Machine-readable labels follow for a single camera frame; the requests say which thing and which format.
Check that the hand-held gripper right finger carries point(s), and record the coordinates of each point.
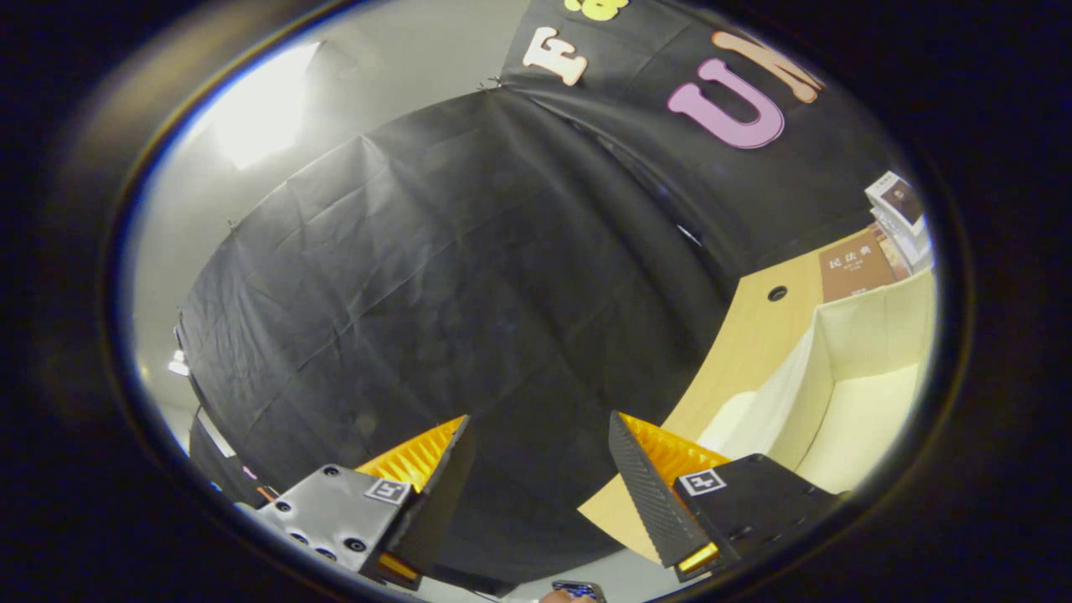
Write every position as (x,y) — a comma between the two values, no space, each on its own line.
(649,502)

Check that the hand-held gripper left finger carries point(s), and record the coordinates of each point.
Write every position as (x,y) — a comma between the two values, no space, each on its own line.
(435,502)

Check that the grey fabric storage box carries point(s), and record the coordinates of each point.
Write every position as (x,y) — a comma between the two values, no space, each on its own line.
(863,419)

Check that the small dark device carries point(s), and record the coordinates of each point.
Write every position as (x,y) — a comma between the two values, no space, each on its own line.
(582,591)

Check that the black backdrop cloth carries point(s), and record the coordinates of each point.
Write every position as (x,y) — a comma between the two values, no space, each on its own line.
(461,293)

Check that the brown cover book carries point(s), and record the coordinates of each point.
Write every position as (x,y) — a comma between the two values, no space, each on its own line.
(854,268)

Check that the thick white book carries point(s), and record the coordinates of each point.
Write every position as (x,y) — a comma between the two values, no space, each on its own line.
(917,241)

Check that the white book with portrait cover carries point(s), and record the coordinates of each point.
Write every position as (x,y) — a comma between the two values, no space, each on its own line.
(900,201)

